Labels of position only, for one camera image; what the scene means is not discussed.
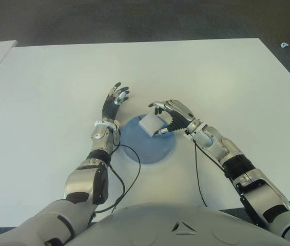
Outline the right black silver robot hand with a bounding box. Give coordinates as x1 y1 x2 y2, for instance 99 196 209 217
148 99 196 136

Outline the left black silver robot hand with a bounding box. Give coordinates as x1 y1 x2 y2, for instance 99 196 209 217
101 81 130 121

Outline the white charger block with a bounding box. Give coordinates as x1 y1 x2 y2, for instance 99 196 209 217
139 114 166 136

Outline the blue plastic plate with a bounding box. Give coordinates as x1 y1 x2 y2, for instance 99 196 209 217
121 114 176 165

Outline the silver robot torso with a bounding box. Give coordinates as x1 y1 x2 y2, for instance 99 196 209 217
70 202 290 246

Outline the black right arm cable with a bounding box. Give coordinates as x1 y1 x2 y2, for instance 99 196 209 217
193 139 208 207

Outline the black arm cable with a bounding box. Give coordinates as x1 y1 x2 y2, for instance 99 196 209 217
93 128 142 213
193 139 208 207

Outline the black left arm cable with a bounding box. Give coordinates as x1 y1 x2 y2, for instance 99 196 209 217
93 128 142 213

